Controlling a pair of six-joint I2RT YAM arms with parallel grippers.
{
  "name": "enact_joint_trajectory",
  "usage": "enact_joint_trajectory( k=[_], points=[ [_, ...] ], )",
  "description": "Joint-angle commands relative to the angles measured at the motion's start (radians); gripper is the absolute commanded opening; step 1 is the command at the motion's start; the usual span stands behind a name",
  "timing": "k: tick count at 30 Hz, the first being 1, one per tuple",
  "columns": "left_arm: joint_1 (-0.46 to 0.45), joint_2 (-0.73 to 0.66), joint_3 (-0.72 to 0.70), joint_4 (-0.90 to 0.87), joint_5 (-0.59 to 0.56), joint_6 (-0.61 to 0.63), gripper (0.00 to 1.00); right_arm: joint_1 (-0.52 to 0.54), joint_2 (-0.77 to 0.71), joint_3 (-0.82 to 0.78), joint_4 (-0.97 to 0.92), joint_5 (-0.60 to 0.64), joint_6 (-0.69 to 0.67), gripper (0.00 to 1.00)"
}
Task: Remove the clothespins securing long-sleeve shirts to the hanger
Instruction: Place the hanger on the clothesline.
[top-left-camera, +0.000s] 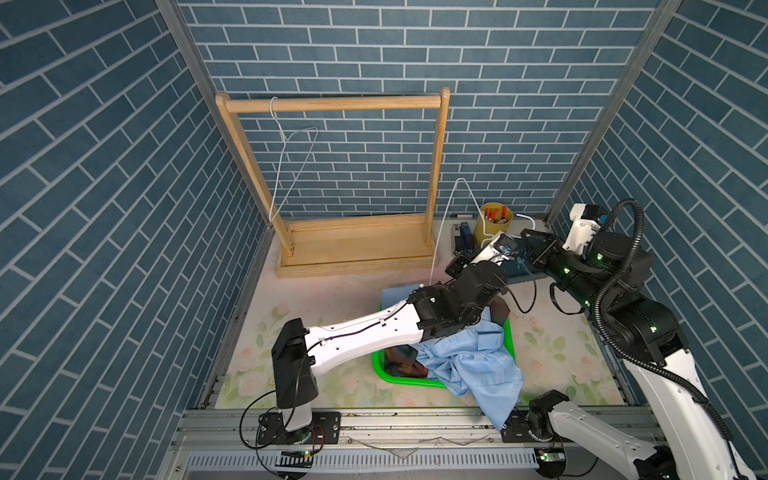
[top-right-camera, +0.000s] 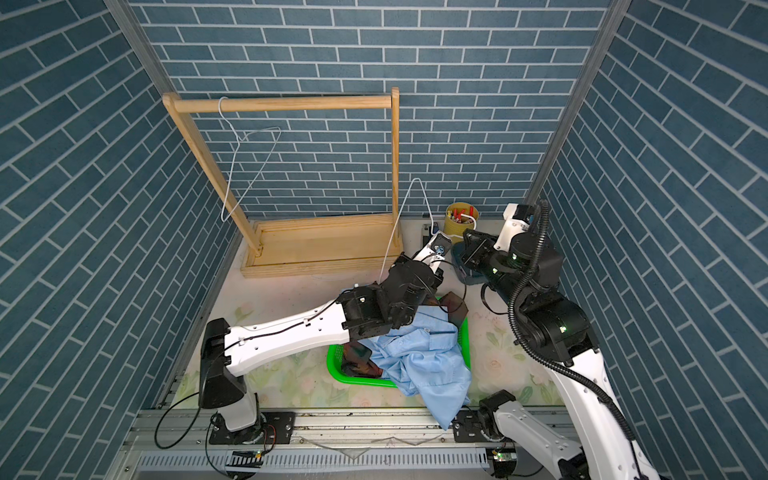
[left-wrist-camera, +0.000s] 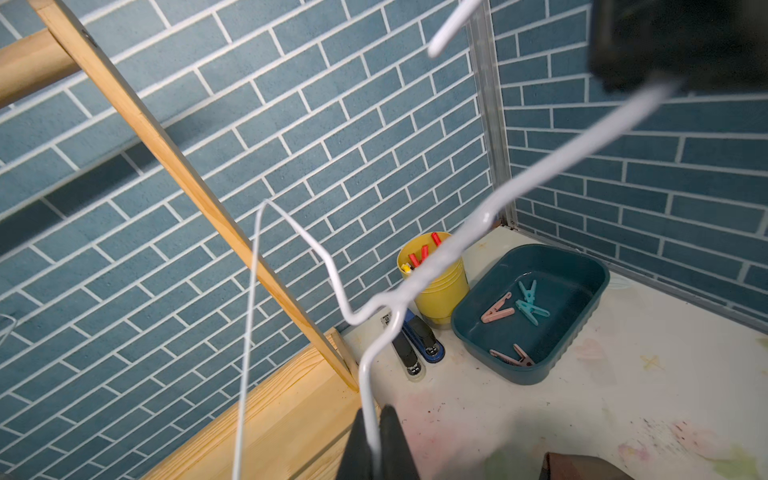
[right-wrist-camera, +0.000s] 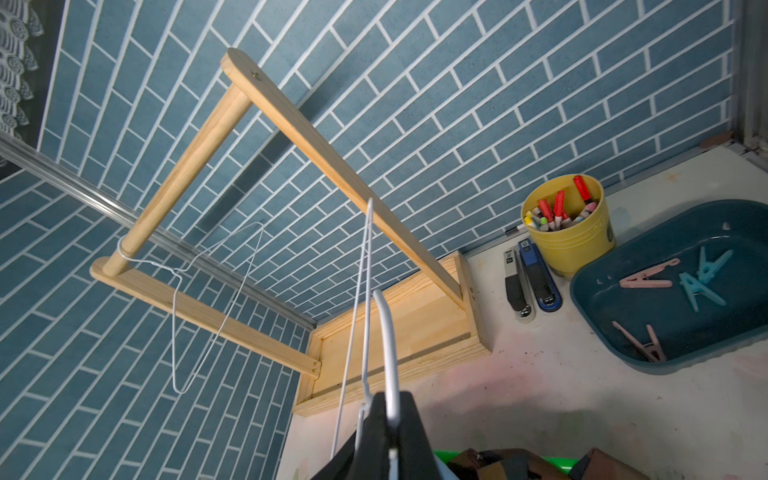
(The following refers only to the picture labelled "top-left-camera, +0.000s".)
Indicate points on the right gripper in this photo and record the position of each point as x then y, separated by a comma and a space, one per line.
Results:
545, 250

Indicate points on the light blue long-sleeve shirt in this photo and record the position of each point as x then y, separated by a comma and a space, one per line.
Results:
474, 366

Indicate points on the plaid long-sleeve shirt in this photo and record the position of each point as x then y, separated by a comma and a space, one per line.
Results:
399, 365

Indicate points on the white wire hanger plaid shirt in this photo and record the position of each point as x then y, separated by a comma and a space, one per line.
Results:
312, 133

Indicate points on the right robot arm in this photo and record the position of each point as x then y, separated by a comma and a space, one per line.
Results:
603, 267

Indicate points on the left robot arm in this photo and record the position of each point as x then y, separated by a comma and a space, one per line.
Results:
438, 320

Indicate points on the red clothespins in bucket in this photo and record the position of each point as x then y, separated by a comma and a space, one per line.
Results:
495, 215

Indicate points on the teal plastic tub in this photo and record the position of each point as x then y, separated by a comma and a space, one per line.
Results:
518, 271

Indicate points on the yellow metal bucket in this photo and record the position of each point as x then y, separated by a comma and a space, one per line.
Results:
484, 230

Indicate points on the blue black stapler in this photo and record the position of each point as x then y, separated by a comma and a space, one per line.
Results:
464, 241

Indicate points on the green plastic basket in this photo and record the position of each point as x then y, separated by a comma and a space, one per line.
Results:
384, 372

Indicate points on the wooden clothes rack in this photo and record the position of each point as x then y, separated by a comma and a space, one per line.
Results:
367, 203

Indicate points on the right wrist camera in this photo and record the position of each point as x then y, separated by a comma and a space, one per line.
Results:
586, 221

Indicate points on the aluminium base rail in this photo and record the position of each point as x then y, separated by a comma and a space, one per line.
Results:
388, 443

